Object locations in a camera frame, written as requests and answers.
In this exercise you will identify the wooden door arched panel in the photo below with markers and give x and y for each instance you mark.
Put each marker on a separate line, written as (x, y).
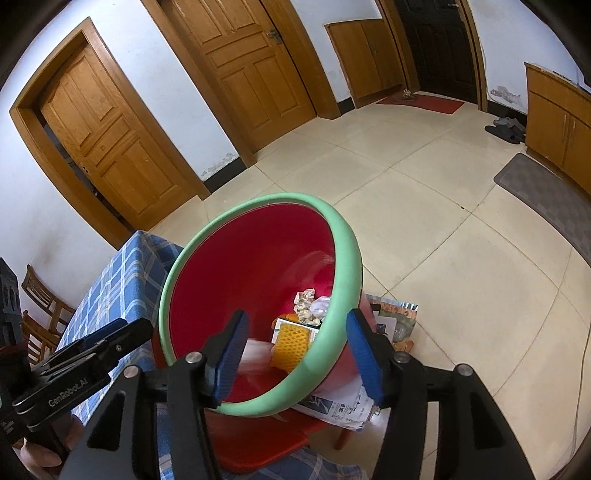
(115, 134)

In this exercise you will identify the white cloth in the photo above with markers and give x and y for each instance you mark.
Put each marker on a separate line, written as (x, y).
(322, 304)

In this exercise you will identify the dark metal door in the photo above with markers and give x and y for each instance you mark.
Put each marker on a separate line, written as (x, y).
(438, 46)

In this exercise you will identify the large yellow foam net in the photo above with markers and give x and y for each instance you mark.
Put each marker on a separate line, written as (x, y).
(291, 346)

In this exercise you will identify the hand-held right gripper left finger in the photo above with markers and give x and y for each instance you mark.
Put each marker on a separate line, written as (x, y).
(231, 360)

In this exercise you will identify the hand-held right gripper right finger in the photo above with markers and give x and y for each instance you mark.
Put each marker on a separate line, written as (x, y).
(364, 360)

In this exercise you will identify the red doormat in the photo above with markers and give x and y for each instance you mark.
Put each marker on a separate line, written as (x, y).
(422, 104)

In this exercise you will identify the wooden slat-back chair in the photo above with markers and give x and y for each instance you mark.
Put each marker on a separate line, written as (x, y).
(46, 295)
(39, 339)

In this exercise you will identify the red basin green rim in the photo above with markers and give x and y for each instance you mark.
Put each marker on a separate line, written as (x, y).
(258, 258)

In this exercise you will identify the wooden door brass lock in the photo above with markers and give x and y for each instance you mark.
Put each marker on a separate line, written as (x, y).
(249, 60)

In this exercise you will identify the orange bow-shaped wrapper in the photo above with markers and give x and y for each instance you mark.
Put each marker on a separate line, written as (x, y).
(291, 317)

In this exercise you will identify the red plastic stool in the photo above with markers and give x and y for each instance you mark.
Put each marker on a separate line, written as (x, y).
(258, 438)

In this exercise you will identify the person's left hand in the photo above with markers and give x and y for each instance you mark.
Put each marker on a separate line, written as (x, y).
(41, 459)

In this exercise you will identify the wooden floor cabinet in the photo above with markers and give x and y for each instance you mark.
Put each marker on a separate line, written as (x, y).
(563, 124)

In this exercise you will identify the low wooden wall cabinet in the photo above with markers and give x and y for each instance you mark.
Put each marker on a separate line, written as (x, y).
(369, 60)

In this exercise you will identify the grey floor mat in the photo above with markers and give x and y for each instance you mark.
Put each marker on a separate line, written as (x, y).
(545, 198)

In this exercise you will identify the shiny printed foil bag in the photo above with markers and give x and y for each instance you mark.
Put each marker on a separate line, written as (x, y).
(397, 323)

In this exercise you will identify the cream paper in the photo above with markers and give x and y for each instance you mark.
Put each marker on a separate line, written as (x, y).
(304, 304)

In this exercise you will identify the printed paper sheet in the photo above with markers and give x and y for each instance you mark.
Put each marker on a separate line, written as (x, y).
(341, 408)

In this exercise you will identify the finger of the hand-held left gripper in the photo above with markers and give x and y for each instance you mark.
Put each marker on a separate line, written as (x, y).
(111, 328)

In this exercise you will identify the blue plaid blanket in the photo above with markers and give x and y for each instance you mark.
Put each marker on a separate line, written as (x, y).
(120, 277)

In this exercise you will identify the dark slippers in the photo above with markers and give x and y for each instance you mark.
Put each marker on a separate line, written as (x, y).
(505, 130)

